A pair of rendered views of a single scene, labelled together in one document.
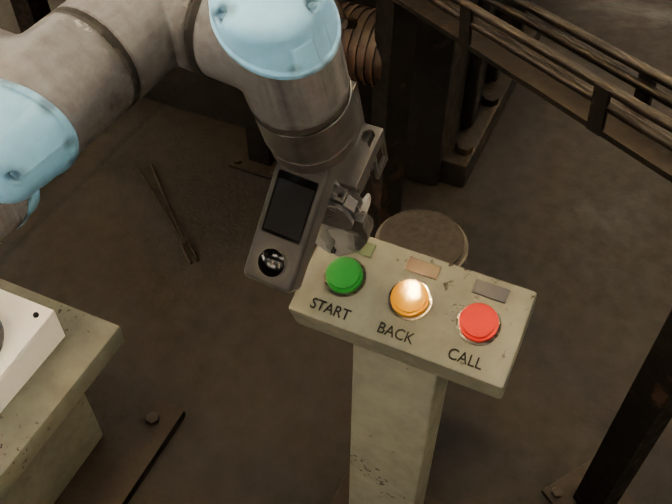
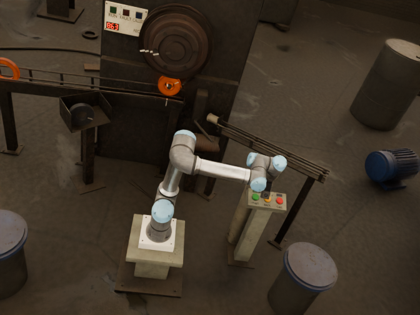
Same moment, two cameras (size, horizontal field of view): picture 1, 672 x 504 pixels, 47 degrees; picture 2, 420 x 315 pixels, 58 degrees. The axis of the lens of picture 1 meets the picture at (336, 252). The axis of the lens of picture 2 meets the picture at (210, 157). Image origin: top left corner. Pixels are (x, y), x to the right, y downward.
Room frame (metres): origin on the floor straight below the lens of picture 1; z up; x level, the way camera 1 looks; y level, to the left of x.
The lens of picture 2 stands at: (-0.63, 1.22, 2.15)
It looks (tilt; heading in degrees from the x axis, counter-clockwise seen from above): 39 degrees down; 325
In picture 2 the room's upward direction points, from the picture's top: 16 degrees clockwise
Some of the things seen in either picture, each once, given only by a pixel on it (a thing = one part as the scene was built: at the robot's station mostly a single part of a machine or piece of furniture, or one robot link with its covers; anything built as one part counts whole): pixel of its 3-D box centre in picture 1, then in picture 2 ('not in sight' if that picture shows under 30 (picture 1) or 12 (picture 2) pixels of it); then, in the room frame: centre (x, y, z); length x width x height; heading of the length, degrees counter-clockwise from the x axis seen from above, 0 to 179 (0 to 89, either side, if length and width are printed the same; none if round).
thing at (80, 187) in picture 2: not in sight; (85, 145); (1.44, 0.79, 0.36); 0.26 x 0.20 x 0.72; 100
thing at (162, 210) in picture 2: not in sight; (162, 213); (0.61, 0.54, 0.52); 0.13 x 0.12 x 0.14; 150
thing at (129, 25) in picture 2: not in sight; (125, 19); (1.70, 0.49, 1.15); 0.26 x 0.02 x 0.18; 65
